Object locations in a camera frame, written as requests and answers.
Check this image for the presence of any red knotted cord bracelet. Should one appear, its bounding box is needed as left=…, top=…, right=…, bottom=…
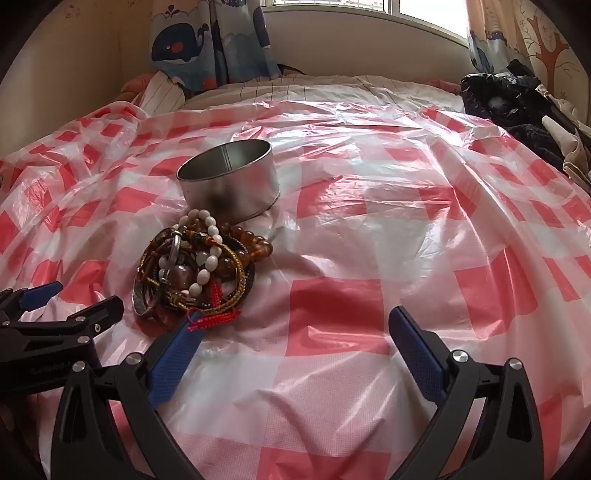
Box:
left=185, top=276, right=243, bottom=332

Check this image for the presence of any silver bangle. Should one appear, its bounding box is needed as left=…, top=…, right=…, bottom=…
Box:
left=131, top=228, right=181, bottom=319

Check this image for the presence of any white bead bracelet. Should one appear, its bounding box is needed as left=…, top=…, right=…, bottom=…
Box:
left=157, top=208, right=223, bottom=297

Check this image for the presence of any amber bead bracelet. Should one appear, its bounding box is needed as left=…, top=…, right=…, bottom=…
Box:
left=221, top=222, right=275, bottom=269

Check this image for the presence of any red white checkered plastic sheet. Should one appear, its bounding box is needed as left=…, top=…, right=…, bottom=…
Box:
left=1, top=101, right=590, bottom=479

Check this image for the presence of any round silver metal tin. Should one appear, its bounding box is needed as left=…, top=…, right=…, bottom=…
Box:
left=176, top=139, right=280, bottom=224

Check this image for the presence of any pink cloth by pillow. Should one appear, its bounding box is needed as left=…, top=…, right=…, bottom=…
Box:
left=115, top=73, right=154, bottom=104

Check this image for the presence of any striped white pillow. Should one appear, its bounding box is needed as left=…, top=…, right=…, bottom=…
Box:
left=138, top=71, right=186, bottom=116

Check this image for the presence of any blue whale print curtain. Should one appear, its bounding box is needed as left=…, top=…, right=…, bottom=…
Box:
left=149, top=0, right=280, bottom=93

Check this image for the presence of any black jacket pile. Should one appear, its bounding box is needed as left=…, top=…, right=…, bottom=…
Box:
left=460, top=60, right=590, bottom=191

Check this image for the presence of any striped white bed sheet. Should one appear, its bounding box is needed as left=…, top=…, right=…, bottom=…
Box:
left=182, top=74, right=465, bottom=113

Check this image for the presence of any window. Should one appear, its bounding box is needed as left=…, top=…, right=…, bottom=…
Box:
left=262, top=0, right=469, bottom=43

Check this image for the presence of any tree print curtain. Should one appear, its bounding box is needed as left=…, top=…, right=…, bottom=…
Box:
left=466, top=0, right=590, bottom=124

